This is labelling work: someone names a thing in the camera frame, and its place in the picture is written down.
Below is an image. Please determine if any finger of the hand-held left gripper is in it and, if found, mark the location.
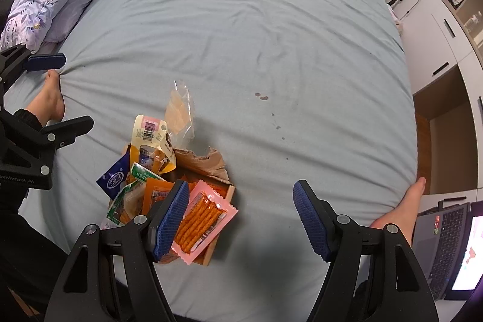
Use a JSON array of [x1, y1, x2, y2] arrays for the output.
[[0, 107, 95, 190], [0, 43, 68, 91]]

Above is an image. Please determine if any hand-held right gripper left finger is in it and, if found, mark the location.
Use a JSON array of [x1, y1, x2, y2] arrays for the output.
[[44, 179, 190, 322]]

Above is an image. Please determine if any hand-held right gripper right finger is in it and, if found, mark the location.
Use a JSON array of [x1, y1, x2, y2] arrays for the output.
[[292, 179, 440, 322]]

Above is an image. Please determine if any pink spicy stick packet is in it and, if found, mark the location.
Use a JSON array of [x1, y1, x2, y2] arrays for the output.
[[169, 180, 239, 267]]

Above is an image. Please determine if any clear green-edged snack packet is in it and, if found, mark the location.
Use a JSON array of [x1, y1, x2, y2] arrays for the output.
[[101, 180, 147, 230]]

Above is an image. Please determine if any green white snack packet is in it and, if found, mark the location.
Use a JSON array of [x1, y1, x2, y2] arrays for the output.
[[130, 161, 167, 184]]

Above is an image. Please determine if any blue snack packet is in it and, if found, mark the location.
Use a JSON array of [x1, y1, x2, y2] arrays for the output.
[[96, 152, 131, 200]]

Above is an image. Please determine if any brown cardboard box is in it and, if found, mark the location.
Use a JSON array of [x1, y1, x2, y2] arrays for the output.
[[109, 143, 236, 267]]

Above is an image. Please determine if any yellow white snack packet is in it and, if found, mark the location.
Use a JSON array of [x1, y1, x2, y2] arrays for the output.
[[130, 114, 178, 172]]

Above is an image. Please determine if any person's left foot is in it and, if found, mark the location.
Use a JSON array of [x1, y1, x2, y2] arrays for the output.
[[23, 69, 66, 130]]

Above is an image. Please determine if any person's foot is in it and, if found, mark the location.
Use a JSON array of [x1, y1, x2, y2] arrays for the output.
[[370, 177, 428, 245], [23, 69, 66, 130]]

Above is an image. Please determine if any person's right foot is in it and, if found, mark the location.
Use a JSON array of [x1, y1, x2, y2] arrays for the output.
[[370, 177, 428, 245]]

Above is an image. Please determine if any clear plastic bag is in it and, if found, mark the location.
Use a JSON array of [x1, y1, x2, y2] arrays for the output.
[[163, 79, 196, 143]]

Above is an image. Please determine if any open laptop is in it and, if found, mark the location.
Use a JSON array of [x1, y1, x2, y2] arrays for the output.
[[411, 198, 483, 304]]

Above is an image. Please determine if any light blue bed sheet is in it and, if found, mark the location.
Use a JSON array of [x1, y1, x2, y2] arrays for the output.
[[4, 0, 419, 322]]

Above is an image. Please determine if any white wardrobe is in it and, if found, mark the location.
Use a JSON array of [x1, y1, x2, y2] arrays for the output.
[[383, 0, 483, 190]]

